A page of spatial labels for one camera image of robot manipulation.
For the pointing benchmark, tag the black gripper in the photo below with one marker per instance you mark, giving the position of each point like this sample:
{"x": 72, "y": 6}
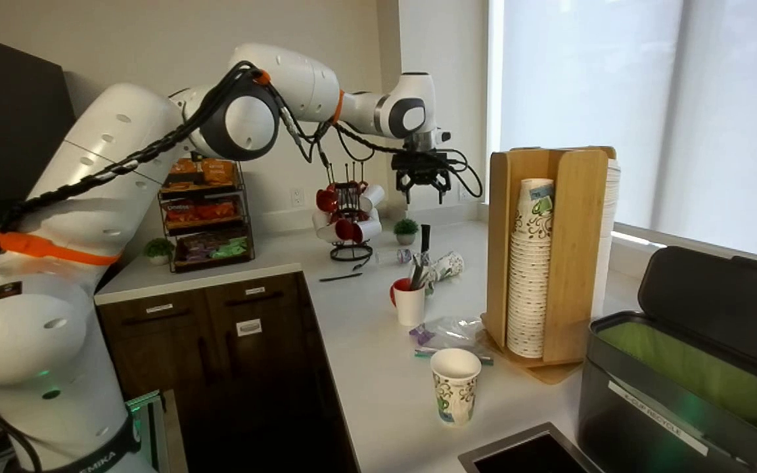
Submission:
{"x": 422, "y": 163}

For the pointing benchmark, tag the black tongs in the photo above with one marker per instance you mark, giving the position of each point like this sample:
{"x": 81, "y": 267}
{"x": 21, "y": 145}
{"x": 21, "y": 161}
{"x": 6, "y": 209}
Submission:
{"x": 424, "y": 241}

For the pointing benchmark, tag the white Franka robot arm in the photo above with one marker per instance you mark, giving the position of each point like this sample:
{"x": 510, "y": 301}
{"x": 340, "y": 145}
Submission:
{"x": 89, "y": 174}

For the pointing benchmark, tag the wooden cup dispenser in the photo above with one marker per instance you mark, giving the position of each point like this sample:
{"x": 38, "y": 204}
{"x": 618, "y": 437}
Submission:
{"x": 577, "y": 263}

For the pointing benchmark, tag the small potted green plant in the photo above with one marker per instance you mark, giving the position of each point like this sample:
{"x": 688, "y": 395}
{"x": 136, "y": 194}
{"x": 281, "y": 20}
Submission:
{"x": 406, "y": 229}
{"x": 158, "y": 250}

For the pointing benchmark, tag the stirrer sticks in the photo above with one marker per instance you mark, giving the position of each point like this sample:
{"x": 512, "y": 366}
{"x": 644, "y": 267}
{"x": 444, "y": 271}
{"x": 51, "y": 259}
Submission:
{"x": 412, "y": 270}

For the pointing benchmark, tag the black mug tree stand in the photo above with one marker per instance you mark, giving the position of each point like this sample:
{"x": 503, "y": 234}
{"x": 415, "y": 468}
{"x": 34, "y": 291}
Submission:
{"x": 353, "y": 253}

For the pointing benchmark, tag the small dark utensil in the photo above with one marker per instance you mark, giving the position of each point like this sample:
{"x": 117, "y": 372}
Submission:
{"x": 340, "y": 276}

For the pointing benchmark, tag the stack of floral paper cups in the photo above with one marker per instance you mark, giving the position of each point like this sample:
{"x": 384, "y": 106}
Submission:
{"x": 529, "y": 280}

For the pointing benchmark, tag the clear plastic wrapper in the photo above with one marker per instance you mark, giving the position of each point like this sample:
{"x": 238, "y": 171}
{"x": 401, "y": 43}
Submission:
{"x": 458, "y": 333}

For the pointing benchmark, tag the purple packet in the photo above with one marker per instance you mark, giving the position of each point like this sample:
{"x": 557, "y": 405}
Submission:
{"x": 422, "y": 334}

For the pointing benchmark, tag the white roller window blind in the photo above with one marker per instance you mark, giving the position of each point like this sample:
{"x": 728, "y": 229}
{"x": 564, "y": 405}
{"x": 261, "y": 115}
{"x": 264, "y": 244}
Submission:
{"x": 737, "y": 123}
{"x": 590, "y": 106}

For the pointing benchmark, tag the white cabinet label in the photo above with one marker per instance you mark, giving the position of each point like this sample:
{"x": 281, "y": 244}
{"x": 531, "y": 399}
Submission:
{"x": 248, "y": 326}

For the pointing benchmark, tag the dark wood cabinet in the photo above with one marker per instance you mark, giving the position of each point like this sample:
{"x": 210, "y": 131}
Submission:
{"x": 222, "y": 378}

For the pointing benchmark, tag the black counter sink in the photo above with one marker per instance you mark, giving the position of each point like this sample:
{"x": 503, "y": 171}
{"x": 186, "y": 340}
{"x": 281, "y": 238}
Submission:
{"x": 527, "y": 455}

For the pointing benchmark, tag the steel trash bin black lid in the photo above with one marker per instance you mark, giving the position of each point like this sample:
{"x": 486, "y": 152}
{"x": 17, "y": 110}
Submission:
{"x": 641, "y": 410}

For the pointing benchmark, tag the green bin liner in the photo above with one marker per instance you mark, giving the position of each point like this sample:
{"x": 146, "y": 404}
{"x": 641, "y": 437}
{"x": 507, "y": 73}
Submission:
{"x": 702, "y": 368}

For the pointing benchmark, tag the black panel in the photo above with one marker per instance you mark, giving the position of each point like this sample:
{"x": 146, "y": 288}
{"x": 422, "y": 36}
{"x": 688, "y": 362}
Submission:
{"x": 1, "y": 123}

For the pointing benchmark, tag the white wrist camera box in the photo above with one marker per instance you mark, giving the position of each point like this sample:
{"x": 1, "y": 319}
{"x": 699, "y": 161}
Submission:
{"x": 434, "y": 137}

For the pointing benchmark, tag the robot mounting base frame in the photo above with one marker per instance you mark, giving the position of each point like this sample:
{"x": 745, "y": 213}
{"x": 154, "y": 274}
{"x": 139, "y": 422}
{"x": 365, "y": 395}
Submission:
{"x": 146, "y": 429}

